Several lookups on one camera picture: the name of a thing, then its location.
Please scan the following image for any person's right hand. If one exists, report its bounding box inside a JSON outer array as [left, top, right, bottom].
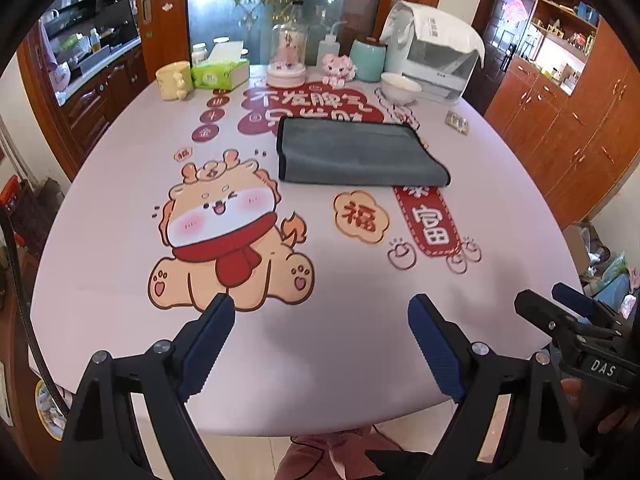
[[561, 379, 640, 435]]

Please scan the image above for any white cloth cover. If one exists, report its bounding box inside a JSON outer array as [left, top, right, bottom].
[[380, 0, 487, 70]]

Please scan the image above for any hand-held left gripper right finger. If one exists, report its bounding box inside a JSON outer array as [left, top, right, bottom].
[[407, 293, 587, 480]]

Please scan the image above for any wooden sideboard cabinet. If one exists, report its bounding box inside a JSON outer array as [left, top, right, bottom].
[[484, 20, 640, 231]]

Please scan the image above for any green tissue box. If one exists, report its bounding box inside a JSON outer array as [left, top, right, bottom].
[[190, 40, 250, 92]]

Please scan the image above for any person's pink trouser leg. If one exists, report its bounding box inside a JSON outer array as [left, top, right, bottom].
[[277, 427, 403, 480]]

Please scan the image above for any yellow mug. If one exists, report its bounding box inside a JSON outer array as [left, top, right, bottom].
[[155, 60, 194, 102]]

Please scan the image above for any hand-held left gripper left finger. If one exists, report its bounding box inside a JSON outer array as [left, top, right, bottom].
[[60, 293, 236, 480]]

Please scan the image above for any grey towel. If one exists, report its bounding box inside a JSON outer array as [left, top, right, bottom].
[[276, 116, 451, 187]]

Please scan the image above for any pink plush toy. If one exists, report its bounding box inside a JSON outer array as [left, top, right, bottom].
[[321, 53, 358, 87]]

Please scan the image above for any cardboard box with clutter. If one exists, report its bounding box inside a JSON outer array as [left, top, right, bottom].
[[564, 220, 640, 318]]

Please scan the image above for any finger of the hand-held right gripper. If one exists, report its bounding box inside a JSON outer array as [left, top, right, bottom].
[[514, 289, 590, 343], [551, 282, 626, 333]]

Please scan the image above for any clear squeeze bottle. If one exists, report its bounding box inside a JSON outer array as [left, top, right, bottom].
[[316, 21, 347, 68]]

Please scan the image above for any small foil packet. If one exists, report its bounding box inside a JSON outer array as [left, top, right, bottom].
[[445, 111, 471, 135]]

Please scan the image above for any white bowl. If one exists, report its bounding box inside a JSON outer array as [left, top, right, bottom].
[[380, 72, 423, 103]]

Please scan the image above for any pink printed tablecloth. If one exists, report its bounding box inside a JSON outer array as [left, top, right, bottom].
[[30, 62, 586, 434]]

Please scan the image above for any wooden kitchen cabinet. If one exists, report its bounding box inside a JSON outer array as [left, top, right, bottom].
[[20, 35, 151, 171]]

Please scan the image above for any teal canister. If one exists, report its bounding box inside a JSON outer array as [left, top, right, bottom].
[[348, 37, 389, 83]]

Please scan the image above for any glass dome ornament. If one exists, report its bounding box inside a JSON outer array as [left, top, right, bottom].
[[265, 2, 307, 90]]

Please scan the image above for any wooden display shelf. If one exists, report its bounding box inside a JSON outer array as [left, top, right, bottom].
[[524, 0, 607, 97]]

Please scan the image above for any white countertop appliance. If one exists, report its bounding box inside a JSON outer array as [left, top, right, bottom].
[[384, 1, 482, 104]]

